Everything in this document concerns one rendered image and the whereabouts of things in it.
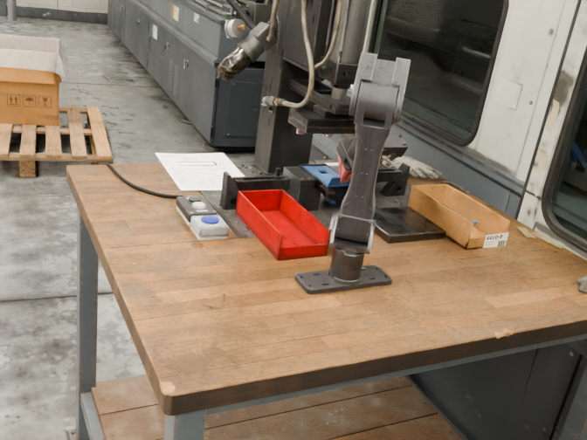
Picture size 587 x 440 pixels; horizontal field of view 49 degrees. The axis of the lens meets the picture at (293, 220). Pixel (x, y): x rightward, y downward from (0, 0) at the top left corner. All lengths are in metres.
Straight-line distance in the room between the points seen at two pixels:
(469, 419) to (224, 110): 3.14
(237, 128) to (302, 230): 3.37
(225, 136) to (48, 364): 2.71
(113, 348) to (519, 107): 1.69
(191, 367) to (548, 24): 1.40
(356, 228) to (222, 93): 3.55
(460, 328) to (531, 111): 0.90
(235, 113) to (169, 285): 3.63
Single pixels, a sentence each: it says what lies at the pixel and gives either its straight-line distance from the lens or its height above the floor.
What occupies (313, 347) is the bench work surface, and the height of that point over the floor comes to 0.90.
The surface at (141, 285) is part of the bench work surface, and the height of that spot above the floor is 0.90.
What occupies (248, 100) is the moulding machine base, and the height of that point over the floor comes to 0.43.
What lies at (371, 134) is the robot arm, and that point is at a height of 1.22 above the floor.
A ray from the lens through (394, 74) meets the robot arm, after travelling 1.20.
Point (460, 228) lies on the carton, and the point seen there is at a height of 0.94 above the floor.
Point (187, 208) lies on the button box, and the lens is 1.52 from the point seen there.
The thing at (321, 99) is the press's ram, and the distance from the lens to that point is 1.64.
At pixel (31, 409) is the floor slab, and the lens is 2.40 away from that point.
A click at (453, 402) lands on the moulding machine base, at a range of 2.35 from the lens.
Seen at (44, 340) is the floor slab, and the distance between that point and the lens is 2.71.
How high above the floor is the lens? 1.52
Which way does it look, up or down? 23 degrees down
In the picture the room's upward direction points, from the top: 8 degrees clockwise
